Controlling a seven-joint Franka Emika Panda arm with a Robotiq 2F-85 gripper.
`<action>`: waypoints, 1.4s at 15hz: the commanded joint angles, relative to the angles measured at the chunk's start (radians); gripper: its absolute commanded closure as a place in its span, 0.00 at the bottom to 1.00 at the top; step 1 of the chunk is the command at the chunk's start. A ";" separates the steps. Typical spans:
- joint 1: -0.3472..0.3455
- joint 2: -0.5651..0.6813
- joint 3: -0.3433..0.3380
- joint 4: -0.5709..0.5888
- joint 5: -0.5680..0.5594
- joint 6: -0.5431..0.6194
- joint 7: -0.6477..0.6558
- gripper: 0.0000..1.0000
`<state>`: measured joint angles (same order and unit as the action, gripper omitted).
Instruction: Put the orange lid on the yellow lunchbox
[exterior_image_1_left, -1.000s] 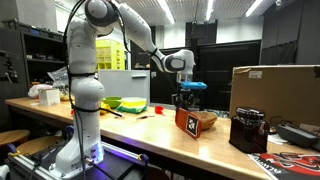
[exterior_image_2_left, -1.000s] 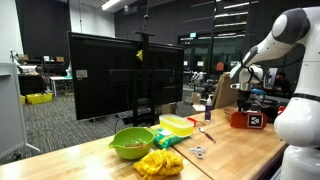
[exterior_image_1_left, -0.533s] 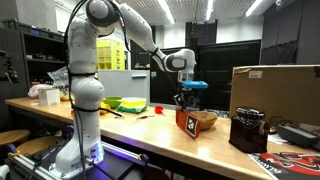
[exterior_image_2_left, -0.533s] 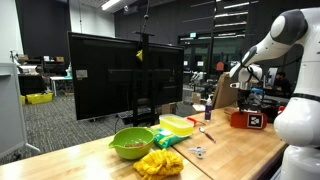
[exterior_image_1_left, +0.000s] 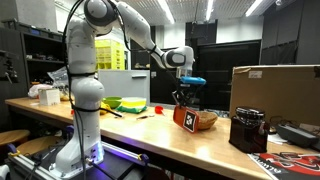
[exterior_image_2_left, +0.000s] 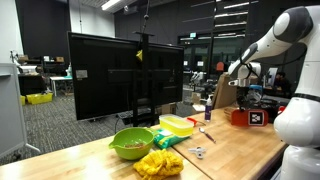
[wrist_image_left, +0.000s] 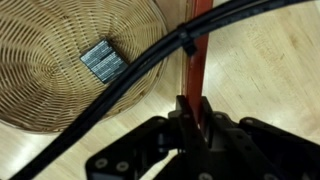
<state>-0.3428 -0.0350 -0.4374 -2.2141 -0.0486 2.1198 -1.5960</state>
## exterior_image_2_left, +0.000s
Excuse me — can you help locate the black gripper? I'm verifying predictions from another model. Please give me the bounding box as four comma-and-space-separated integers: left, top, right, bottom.
236, 85, 265, 113

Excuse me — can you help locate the yellow lunchbox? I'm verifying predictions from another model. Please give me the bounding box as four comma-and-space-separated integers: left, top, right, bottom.
158, 113, 195, 137

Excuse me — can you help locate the large cardboard box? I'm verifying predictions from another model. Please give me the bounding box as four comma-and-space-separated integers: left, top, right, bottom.
212, 72, 260, 110

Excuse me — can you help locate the seated person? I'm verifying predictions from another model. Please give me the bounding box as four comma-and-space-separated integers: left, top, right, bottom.
273, 71, 292, 98

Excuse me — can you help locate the purple hand sanitizer bottle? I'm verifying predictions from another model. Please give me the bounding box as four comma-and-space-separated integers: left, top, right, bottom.
204, 94, 214, 122

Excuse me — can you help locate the red measuring cup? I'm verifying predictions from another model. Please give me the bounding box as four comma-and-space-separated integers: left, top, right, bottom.
186, 116, 198, 127

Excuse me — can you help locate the small white plastic tool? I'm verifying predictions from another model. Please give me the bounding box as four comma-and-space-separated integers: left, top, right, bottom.
188, 145, 207, 160

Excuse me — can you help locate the green wet wipes pack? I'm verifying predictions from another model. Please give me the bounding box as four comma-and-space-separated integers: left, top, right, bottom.
153, 128, 191, 150

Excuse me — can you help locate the black monitor stand pole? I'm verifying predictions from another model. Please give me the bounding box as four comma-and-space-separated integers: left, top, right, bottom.
132, 30, 156, 127

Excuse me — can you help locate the yellow knitted cloth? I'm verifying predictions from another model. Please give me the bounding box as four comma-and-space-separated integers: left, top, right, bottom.
133, 148, 185, 180

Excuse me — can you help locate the yellow triangular tag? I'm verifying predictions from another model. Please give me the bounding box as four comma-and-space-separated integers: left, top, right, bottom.
135, 49, 144, 62

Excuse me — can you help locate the green plastic bowl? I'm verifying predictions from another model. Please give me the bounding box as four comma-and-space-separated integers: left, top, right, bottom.
108, 126, 156, 161

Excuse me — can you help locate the large black monitor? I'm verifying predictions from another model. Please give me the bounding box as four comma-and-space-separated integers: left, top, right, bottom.
67, 31, 185, 121

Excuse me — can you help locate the white background table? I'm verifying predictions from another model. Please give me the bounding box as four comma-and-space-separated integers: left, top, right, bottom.
49, 75, 74, 97

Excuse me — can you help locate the yellow plastic bin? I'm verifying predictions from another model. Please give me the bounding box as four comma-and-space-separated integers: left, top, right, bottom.
25, 92, 54, 105

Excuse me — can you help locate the white whiteboard panel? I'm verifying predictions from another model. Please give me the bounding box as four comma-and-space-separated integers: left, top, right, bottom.
0, 62, 42, 158

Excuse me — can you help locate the purple handled spoon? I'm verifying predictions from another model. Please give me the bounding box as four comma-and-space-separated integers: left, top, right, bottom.
198, 126, 217, 144

